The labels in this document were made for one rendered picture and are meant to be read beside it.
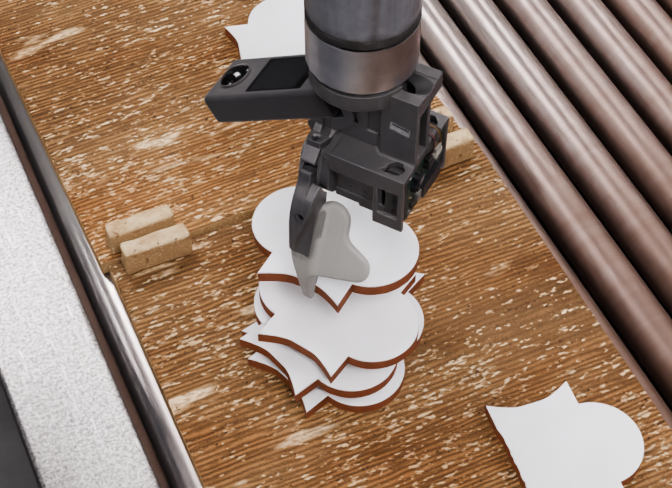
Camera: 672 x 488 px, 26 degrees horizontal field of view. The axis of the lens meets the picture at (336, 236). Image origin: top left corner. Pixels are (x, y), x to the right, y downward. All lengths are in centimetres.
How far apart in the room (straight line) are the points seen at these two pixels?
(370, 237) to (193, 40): 38
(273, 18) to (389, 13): 54
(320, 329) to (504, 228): 22
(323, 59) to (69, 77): 51
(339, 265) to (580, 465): 24
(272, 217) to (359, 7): 29
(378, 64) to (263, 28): 50
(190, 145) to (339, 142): 35
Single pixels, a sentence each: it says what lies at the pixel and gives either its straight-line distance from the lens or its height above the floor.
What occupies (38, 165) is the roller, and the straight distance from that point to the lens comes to 136.
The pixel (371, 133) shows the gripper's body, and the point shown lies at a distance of 99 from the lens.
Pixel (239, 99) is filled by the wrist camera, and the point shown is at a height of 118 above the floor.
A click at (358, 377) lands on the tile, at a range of 112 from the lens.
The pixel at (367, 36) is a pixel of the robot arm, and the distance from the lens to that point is 90.
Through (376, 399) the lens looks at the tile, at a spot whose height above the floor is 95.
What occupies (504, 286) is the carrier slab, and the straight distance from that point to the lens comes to 122.
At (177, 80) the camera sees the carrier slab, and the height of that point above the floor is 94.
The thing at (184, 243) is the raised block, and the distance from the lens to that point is 123.
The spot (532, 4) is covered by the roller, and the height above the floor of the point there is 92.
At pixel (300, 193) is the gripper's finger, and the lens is 101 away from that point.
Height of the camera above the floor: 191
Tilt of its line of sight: 52 degrees down
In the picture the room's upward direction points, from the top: straight up
